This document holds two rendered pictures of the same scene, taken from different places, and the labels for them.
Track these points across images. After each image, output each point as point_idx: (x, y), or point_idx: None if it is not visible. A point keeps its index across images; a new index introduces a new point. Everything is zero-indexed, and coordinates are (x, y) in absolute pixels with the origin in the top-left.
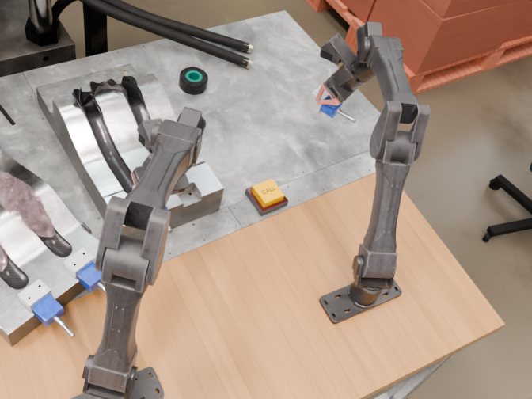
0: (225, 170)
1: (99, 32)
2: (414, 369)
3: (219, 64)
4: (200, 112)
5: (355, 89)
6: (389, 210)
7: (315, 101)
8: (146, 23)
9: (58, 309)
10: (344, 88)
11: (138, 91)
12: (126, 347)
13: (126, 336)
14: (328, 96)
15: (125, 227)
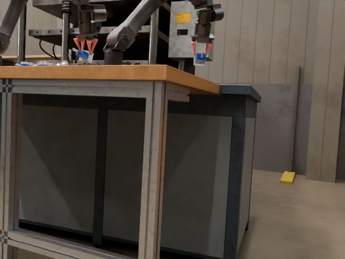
0: None
1: None
2: (79, 65)
3: None
4: (103, 4)
5: (205, 37)
6: (134, 11)
7: (194, 56)
8: None
9: (24, 63)
10: (196, 34)
11: (134, 64)
12: (1, 21)
13: (3, 16)
14: (200, 53)
15: (72, 65)
